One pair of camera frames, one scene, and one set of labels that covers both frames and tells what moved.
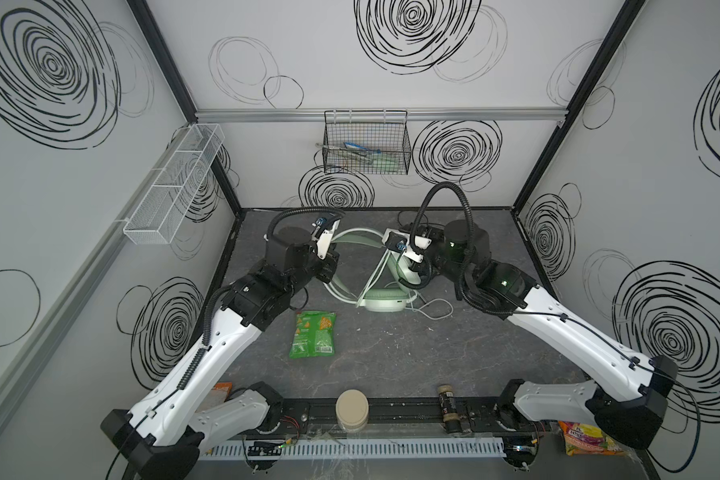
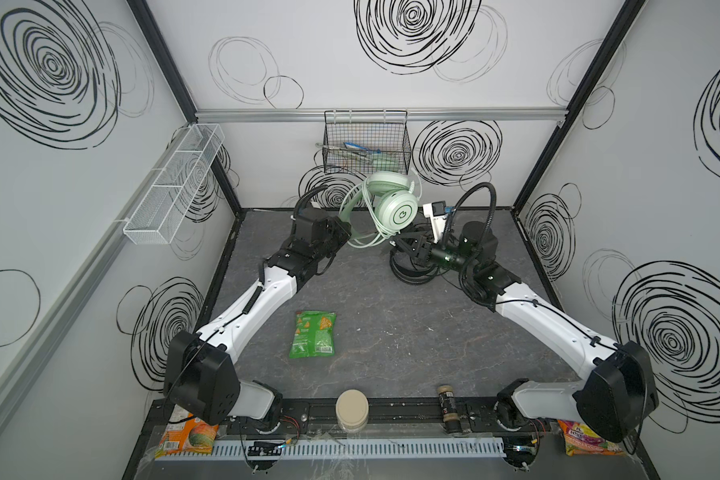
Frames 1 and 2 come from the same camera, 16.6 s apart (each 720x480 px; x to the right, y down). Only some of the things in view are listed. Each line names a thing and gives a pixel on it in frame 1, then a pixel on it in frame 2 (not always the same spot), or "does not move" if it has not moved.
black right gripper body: [414, 271] does not move
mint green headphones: [388, 289] → [383, 207]
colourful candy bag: [583, 438] does not move
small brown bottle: [451, 417] does not move
